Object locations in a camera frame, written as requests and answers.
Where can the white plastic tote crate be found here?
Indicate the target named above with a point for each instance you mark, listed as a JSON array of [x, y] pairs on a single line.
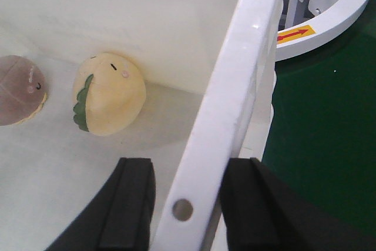
[[50, 169]]

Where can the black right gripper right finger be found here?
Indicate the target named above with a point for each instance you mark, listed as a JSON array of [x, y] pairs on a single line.
[[262, 213]]

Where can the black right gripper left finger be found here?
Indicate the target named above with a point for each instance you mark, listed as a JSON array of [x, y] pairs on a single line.
[[119, 216]]

